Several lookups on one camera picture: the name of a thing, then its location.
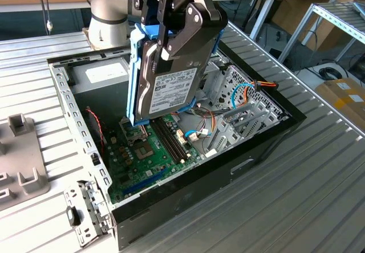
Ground grey power supply unit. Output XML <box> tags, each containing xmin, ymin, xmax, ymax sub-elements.
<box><xmin>69</xmin><ymin>58</ymin><xmax>131</xmax><ymax>128</ymax></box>

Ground black tripod pole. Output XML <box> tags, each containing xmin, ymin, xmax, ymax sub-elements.
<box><xmin>241</xmin><ymin>0</ymin><xmax>271</xmax><ymax>31</ymax></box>

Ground metal socket cover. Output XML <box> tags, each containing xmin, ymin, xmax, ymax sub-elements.
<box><xmin>118</xmin><ymin>116</ymin><xmax>149</xmax><ymax>147</ymax></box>

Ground orange red wire bundle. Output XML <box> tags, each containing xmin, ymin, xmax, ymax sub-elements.
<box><xmin>171</xmin><ymin>104</ymin><xmax>217</xmax><ymax>136</ymax></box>

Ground blue wire with white plug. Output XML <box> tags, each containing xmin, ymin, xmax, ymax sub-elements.
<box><xmin>184</xmin><ymin>129</ymin><xmax>213</xmax><ymax>142</ymax></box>

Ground grey parts rack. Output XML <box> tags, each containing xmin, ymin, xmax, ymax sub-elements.
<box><xmin>0</xmin><ymin>112</ymin><xmax>51</xmax><ymax>211</ymax></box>

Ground black open PC case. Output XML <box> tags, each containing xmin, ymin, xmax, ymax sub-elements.
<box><xmin>47</xmin><ymin>32</ymin><xmax>307</xmax><ymax>251</ymax></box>

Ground plain cardboard box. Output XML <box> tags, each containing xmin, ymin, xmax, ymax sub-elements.
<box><xmin>270</xmin><ymin>0</ymin><xmax>356</xmax><ymax>52</ymax></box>

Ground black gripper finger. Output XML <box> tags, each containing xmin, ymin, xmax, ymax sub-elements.
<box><xmin>140</xmin><ymin>0</ymin><xmax>172</xmax><ymax>48</ymax></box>
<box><xmin>166</xmin><ymin>0</ymin><xmax>229</xmax><ymax>62</ymax></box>

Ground metal card retention bracket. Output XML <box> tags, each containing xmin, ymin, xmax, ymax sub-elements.
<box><xmin>63</xmin><ymin>179</ymin><xmax>115</xmax><ymax>248</ymax></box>

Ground metal disk bay cage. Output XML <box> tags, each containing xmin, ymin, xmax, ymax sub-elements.
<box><xmin>196</xmin><ymin>50</ymin><xmax>229</xmax><ymax>109</ymax></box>

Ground black RAM slot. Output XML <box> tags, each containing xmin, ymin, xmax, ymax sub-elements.
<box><xmin>156</xmin><ymin>116</ymin><xmax>191</xmax><ymax>160</ymax></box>
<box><xmin>149</xmin><ymin>119</ymin><xmax>185</xmax><ymax>165</ymax></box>

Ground black latch knob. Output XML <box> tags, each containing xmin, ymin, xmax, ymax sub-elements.
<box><xmin>66</xmin><ymin>206</ymin><xmax>83</xmax><ymax>227</ymax></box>

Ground red black twisted wire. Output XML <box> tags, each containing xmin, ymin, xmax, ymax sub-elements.
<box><xmin>84</xmin><ymin>107</ymin><xmax>106</xmax><ymax>154</ymax></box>

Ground coiled black cable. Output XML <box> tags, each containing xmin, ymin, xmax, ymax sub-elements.
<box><xmin>318</xmin><ymin>66</ymin><xmax>348</xmax><ymax>81</ymax></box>

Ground hard disk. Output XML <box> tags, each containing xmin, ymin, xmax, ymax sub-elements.
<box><xmin>126</xmin><ymin>22</ymin><xmax>222</xmax><ymax>127</ymax></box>

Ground orange power wire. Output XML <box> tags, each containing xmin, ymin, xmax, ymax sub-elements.
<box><xmin>243</xmin><ymin>80</ymin><xmax>278</xmax><ymax>108</ymax></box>

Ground CPU socket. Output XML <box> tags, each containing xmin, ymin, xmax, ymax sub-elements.
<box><xmin>133</xmin><ymin>140</ymin><xmax>157</xmax><ymax>162</ymax></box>

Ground blue expansion slot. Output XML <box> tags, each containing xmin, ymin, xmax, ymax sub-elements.
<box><xmin>122</xmin><ymin>167</ymin><xmax>168</xmax><ymax>197</ymax></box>

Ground cardboard box with labels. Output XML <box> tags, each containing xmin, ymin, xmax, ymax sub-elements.
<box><xmin>314</xmin><ymin>78</ymin><xmax>365</xmax><ymax>126</ymax></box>

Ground black cable silver connector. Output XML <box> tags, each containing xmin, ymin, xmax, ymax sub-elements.
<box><xmin>44</xmin><ymin>0</ymin><xmax>54</xmax><ymax>36</ymax></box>

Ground green motherboard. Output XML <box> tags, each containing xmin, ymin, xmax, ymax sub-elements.
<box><xmin>102</xmin><ymin>112</ymin><xmax>201</xmax><ymax>206</ymax></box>

